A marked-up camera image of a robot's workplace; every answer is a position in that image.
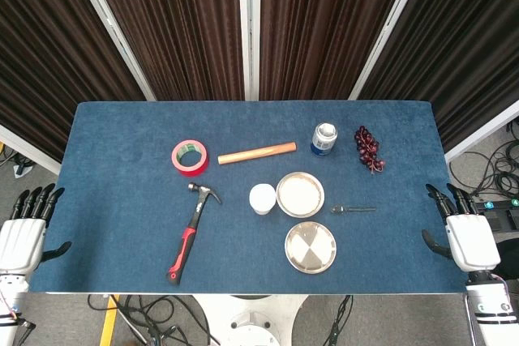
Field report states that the white paper cup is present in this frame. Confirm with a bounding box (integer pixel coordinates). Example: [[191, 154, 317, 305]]
[[248, 183, 277, 216]]

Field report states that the black trouser leg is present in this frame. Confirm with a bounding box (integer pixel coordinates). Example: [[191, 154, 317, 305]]
[[495, 237, 519, 279]]

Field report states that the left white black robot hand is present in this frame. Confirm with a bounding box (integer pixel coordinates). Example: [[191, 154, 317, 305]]
[[0, 182, 73, 275]]

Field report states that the brown fabric partition panel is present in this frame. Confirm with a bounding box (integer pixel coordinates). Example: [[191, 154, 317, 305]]
[[237, 0, 431, 102], [66, 0, 260, 103], [0, 0, 157, 175], [348, 0, 519, 164]]

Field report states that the blue white tin can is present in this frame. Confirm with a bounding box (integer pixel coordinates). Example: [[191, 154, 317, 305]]
[[310, 122, 339, 157]]

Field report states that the wooden rolling stick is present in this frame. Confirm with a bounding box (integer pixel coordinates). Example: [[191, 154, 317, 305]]
[[217, 141, 298, 166]]

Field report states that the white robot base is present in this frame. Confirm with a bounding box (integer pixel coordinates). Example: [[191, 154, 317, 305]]
[[190, 293, 309, 346]]

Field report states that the black red claw hammer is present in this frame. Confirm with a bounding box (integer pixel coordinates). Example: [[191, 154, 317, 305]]
[[166, 182, 223, 286]]

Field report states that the black floor cable bundle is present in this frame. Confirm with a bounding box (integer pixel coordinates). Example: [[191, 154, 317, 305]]
[[448, 118, 519, 201], [87, 293, 216, 346]]

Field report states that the yellow floor tape strip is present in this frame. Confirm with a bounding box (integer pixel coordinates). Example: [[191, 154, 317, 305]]
[[99, 293, 121, 346]]

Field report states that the purple grape bunch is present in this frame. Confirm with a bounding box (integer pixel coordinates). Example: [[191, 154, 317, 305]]
[[354, 126, 387, 177]]

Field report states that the metal bowl with rim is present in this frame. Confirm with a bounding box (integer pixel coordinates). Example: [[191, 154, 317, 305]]
[[275, 171, 326, 218]]

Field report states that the red tape roll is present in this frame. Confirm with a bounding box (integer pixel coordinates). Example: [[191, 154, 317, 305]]
[[170, 139, 211, 178]]

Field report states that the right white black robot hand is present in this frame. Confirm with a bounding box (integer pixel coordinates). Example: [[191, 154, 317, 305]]
[[421, 182, 502, 273]]

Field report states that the empty steel plate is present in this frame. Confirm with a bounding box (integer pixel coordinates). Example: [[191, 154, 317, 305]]
[[284, 220, 338, 275]]

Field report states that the black foot pedal board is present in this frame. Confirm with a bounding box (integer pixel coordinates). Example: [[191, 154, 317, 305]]
[[474, 198, 519, 236]]

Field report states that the blue table cloth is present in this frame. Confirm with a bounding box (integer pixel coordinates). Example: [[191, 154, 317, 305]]
[[28, 100, 482, 295]]

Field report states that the small dark metal spoon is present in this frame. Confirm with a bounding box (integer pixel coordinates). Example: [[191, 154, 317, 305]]
[[330, 204, 377, 216]]

